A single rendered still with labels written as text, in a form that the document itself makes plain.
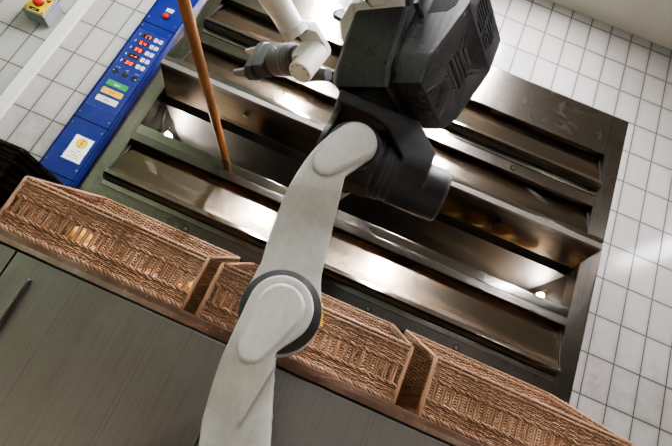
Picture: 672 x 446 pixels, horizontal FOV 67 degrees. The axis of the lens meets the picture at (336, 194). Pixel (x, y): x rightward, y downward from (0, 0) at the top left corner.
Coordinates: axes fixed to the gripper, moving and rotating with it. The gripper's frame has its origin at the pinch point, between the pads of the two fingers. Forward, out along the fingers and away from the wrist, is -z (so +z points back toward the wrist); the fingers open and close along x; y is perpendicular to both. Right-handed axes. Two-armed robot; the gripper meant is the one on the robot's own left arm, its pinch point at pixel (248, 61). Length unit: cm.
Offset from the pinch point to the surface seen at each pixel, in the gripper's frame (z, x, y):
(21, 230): -31, 68, -11
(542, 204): 60, -27, 114
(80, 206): -23, 56, -6
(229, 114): -46, -9, 37
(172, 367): 14, 82, 15
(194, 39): 0.8, 9.5, -18.0
